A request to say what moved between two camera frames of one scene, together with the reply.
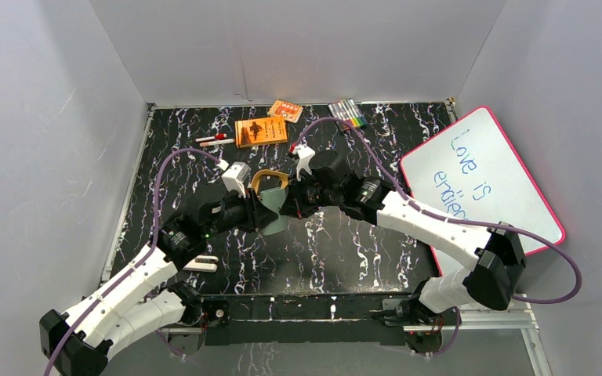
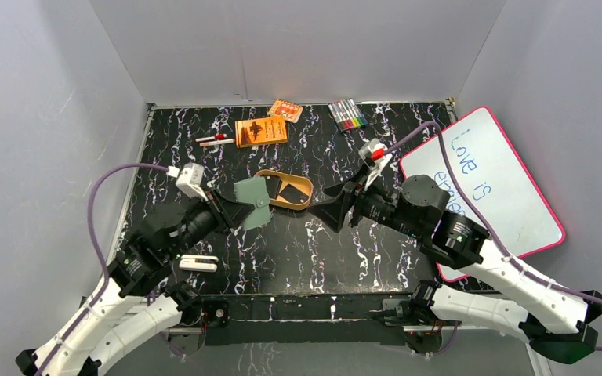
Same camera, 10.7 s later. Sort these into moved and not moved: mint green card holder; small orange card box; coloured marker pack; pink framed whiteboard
Moved: mint green card holder
Not moved: pink framed whiteboard; small orange card box; coloured marker pack
